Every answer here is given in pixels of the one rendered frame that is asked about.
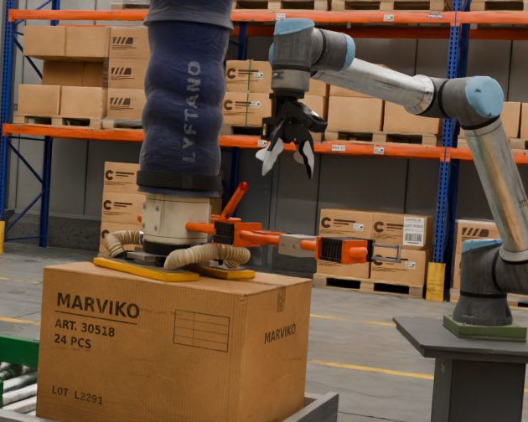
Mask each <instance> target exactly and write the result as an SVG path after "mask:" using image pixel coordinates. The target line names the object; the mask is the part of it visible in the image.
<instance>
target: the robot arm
mask: <svg viewBox="0 0 528 422"><path fill-rule="evenodd" d="M313 26H314V22H313V20H312V19H309V18H284V19H280V20H278V21H277V22H276V24H275V32H274V34H273V36H274V43H273V44H272V46H271V48H270V50H269V55H268V57H269V63H270V66H271V67H272V79H271V89H272V90H275V91H274V93H269V99H272V100H273V102H272V117H270V116H268V117H262V123H261V140H265V141H267V142H269V144H268V145H267V147H266V148H264V149H261V150H260V151H258V152H257V154H256V158H257V159H259V160H261V161H263V165H262V175H263V176H266V175H267V174H268V173H269V172H270V171H271V170H272V166H273V163H274V162H275V161H276V160H277V155H278V154H279V153H281V152H282V150H283V148H284V146H283V143H286V144H290V142H293V143H294V144H295V147H296V149H297V151H296V152H295V153H294V154H293V157H294V159H295V160H296V161H297V162H300V163H302V164H304V165H305V166H306V168H307V174H308V177H309V179H311V178H312V177H313V165H314V157H313V155H314V148H313V138H312V136H311V134H310V132H309V131H308V130H310V131H311V132H314V133H319V132H320V133H324V132H325V130H326V127H327V125H328V123H327V122H326V121H325V120H324V119H323V118H321V117H320V116H318V115H317V114H316V113H314V112H313V111H312V110H311V109H309V108H308V107H307V106H306V105H304V104H303V103H302V102H298V99H304V96H305V93H303V92H309V84H310V79H313V80H318V81H321V82H324V83H327V84H331V85H335V86H338V87H341V88H344V89H347V90H352V91H355V92H358V93H361V94H364V95H369V96H372V97H375V98H378V99H381V100H386V101H389V102H392V103H395V104H398V105H401V106H403V107H404V109H405V110H406V111H407V112H409V113H411V114H413V115H416V116H425V117H431V118H439V119H458V121H459V124H460V126H461V128H462V130H463V133H464V135H465V137H466V140H467V143H468V147H469V150H470V152H471V154H472V157H473V160H474V164H475V166H476V169H477V171H478V174H479V178H480V181H481V183H482V185H483V188H484V192H485V195H486V198H487V200H488V202H489V206H490V209H491V212H492V214H493V217H494V221H495V223H496V226H497V229H498V231H499V234H500V238H501V239H467V240H465V241H464V242H463V247H462V253H461V273H460V295H459V299H458V302H457V305H456V306H455V309H454V311H453V320H454V321H456V322H460V323H466V324H469V325H477V326H491V327H498V326H508V325H511V324H512V320H513V317H512V314H511V311H510V307H509V304H508V301H507V293H513V294H520V295H526V296H528V199H527V197H526V194H525V190H524V187H523V184H522V181H521V179H520V174H519V172H518V169H517V166H516V164H515V159H514V156H513V153H512V151H511V148H510V144H509V141H508V138H507V136H506V133H505V129H504V126H503V123H502V120H501V118H500V113H501V111H502V110H503V108H504V103H503V100H504V94H503V91H502V89H501V87H500V85H499V83H498V82H497V81H496V80H494V79H493V78H490V77H488V76H472V77H466V78H456V79H439V78H433V77H428V76H425V75H416V76H414V77H411V76H408V75H404V74H401V73H398V72H395V71H393V70H390V69H386V68H383V67H380V66H378V65H375V64H371V63H368V62H365V61H363V60H360V59H356V58H355V43H354V41H353V39H352V38H351V37H350V36H349V35H347V34H344V33H337V32H333V31H329V30H325V29H321V28H314V27H313ZM264 124H266V131H265V135H263V127H264Z"/></svg>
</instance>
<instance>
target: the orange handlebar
mask: <svg viewBox="0 0 528 422"><path fill-rule="evenodd" d="M219 217H220V216H219V215H213V214H211V220H210V224H208V223H200V224H197V223H191V222H188V223H187V224H186V225H185V228H186V229H187V230H189V231H194V232H200V233H205V234H214V231H215V229H214V224H215V220H216V219H219ZM137 220H138V222H140V223H141V222H142V215H141V214H140V215H138V216H137ZM207 224H208V225H207ZM280 234H285V233H283V232H277V231H271V230H265V229H263V230H252V231H245V230H242V231H241V232H240V234H239V236H240V239H244V240H250V241H251V243H252V244H261V245H270V246H273V245H279V236H280ZM300 247H301V249H302V250H310V251H315V249H316V240H315V241H310V240H303V241H302V242H301V243H300ZM367 254H368V250H367V249H366V248H365V247H360V248H356V247H352V248H350V249H349V256H350V257H352V258H363V257H366V256H367Z"/></svg>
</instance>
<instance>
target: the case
mask: <svg viewBox="0 0 528 422"><path fill-rule="evenodd" d="M198 274H199V280H197V281H185V282H169V283H168V282H164V281H160V280H154V279H150V278H147V277H143V276H140V275H134V274H130V273H127V272H123V271H119V270H113V269H110V268H106V267H103V266H99V265H94V261H87V262H80V263H72V264H64V265H49V266H45V267H44V273H43V289H42V304H41V320H40V335H39V365H38V381H37V397H36V412H35V416H36V417H40V418H45V419H51V420H56V421H59V422H283V421H284V420H285V419H287V418H288V417H290V416H292V415H293V414H295V413H297V412H298V411H299V410H301V409H303V404H304V392H305V379H306V367H307V355H308V331H309V319H310V306H311V295H312V282H313V281H312V280H311V279H306V278H298V277H291V276H285V275H272V274H265V273H257V272H256V274H255V278H251V279H235V280H226V279H221V278H218V277H213V276H210V275H203V274H200V273H198Z"/></svg>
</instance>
